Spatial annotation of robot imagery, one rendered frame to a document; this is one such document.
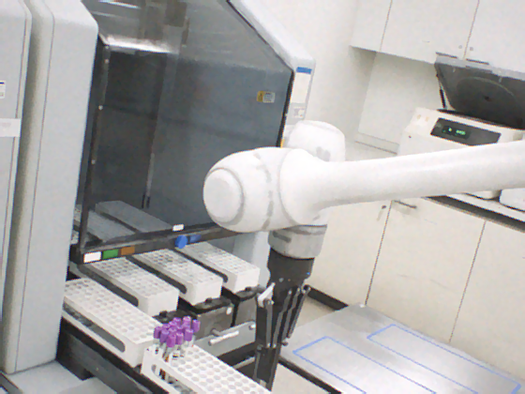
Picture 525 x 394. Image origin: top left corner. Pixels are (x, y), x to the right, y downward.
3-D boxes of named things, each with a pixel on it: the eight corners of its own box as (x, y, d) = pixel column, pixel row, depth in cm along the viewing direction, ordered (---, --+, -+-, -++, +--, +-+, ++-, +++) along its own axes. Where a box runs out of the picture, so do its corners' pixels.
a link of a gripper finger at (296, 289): (277, 278, 107) (283, 276, 108) (265, 338, 110) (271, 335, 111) (296, 287, 105) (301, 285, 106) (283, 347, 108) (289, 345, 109)
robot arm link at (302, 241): (261, 210, 102) (254, 246, 103) (307, 230, 96) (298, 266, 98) (294, 205, 109) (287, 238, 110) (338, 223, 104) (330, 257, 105)
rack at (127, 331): (45, 310, 141) (48, 284, 139) (83, 301, 149) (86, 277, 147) (131, 372, 124) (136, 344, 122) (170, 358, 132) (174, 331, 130)
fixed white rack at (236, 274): (157, 256, 185) (161, 236, 183) (183, 251, 193) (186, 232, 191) (232, 296, 168) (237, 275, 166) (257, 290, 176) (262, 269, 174)
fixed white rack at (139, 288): (67, 275, 161) (69, 251, 159) (99, 268, 169) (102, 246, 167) (143, 324, 144) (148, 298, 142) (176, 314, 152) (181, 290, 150)
